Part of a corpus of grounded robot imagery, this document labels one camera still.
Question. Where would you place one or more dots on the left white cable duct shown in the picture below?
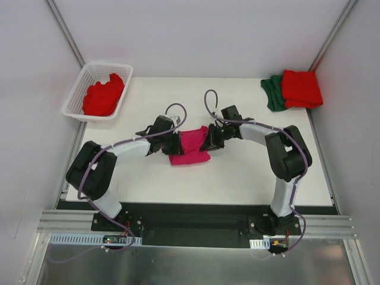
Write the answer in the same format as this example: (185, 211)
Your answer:
(94, 239)

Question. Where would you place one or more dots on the white perforated plastic basket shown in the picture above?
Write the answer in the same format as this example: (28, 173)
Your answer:
(91, 73)

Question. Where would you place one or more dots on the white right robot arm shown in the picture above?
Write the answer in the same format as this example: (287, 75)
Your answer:
(288, 155)

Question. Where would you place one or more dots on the left aluminium frame post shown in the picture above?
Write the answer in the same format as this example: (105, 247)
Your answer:
(64, 29)

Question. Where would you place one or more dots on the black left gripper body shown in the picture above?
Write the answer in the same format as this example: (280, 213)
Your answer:
(174, 143)

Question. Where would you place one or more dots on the red t shirt in basket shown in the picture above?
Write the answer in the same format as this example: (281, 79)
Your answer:
(102, 99)

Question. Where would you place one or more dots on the folded green t shirt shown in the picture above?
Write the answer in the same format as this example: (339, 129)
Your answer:
(272, 88)

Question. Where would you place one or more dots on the right white cable duct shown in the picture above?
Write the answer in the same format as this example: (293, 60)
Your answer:
(260, 243)

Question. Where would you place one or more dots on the folded red t shirt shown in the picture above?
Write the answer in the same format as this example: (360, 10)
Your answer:
(301, 89)

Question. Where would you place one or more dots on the left aluminium rail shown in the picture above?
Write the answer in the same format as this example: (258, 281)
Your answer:
(65, 221)

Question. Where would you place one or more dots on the white cable duct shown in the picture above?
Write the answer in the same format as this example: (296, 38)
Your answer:
(260, 243)
(94, 239)

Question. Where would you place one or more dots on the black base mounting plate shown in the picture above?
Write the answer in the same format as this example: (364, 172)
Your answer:
(193, 225)

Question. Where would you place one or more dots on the right aluminium rail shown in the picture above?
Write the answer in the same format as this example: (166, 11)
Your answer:
(330, 227)

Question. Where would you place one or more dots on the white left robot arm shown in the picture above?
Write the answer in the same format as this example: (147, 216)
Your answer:
(92, 169)

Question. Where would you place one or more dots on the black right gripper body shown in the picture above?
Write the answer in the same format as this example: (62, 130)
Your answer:
(214, 136)

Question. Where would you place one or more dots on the aluminium rail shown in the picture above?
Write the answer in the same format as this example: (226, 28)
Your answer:
(65, 221)
(330, 227)

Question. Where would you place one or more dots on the pink t shirt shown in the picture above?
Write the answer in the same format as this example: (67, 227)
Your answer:
(191, 143)

